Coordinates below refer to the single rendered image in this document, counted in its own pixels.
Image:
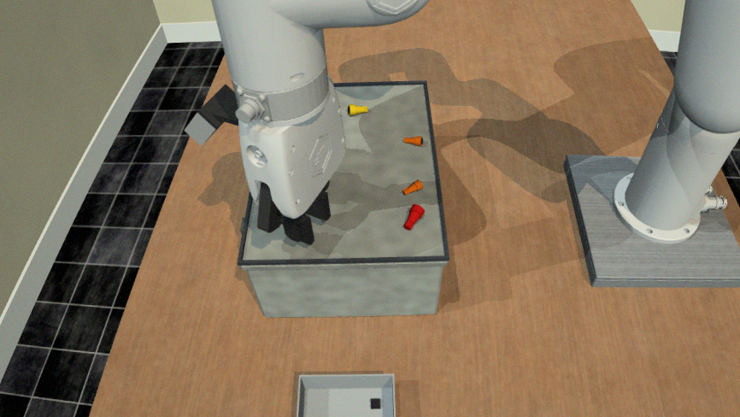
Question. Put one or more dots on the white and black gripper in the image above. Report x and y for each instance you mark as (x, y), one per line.
(291, 162)

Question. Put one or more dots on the orange wire connector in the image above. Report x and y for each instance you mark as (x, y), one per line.
(416, 141)
(416, 186)

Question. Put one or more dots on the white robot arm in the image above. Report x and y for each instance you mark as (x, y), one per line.
(275, 53)

